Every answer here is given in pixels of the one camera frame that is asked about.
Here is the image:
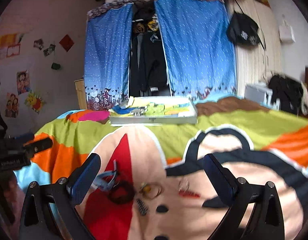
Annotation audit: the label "dark red bead bracelet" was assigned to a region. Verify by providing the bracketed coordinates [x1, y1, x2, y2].
[107, 180, 136, 205]

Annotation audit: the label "red string bracelet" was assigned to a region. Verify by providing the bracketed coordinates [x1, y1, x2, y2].
[178, 190, 201, 199]

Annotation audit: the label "black hair comb clip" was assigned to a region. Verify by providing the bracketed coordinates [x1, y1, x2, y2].
[136, 198, 148, 216]

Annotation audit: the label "wooden cabinet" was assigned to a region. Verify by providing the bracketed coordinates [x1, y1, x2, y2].
[74, 79, 87, 109]

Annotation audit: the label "colourful cartoon bed cover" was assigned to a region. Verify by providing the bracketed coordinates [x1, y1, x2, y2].
[10, 97, 308, 239]

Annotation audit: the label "black clothes pile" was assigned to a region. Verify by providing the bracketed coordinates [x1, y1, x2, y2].
[268, 74, 308, 115]

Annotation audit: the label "white box by bed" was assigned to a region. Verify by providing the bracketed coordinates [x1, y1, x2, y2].
[244, 83, 280, 111]

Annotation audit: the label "white tray with cartoon lining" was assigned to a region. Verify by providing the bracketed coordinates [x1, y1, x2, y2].
[109, 96, 198, 126]

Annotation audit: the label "dark clothes in wardrobe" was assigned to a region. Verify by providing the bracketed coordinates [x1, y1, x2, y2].
[129, 2, 170, 97]

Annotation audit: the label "blue dotted wardrobe curtain left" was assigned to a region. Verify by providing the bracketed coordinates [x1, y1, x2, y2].
[84, 3, 133, 111]

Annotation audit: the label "blue dotted wardrobe curtain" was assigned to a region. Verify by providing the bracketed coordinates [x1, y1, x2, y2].
[84, 3, 133, 111]
[154, 0, 237, 100]

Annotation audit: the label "white wooden wardrobe door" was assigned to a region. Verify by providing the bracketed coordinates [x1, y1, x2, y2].
[227, 0, 283, 97]

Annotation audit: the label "black hanging bag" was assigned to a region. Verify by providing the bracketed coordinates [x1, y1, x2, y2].
[226, 0, 266, 51]

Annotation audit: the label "blue dotted wardrobe curtain right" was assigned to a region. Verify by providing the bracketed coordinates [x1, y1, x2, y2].
[154, 0, 237, 100]

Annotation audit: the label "family cartoon wall poster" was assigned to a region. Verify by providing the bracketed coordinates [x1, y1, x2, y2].
[5, 93, 19, 118]

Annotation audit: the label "yellow sun wall sticker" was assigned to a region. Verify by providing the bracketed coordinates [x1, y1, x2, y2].
[25, 91, 46, 114]

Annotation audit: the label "small silver ring pair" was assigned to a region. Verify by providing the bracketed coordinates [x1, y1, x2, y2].
[178, 179, 190, 193]

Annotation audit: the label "red square wall sticker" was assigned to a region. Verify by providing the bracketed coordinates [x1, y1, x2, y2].
[59, 34, 74, 52]

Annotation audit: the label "white wall box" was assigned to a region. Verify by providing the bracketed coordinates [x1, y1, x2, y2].
[279, 18, 295, 43]

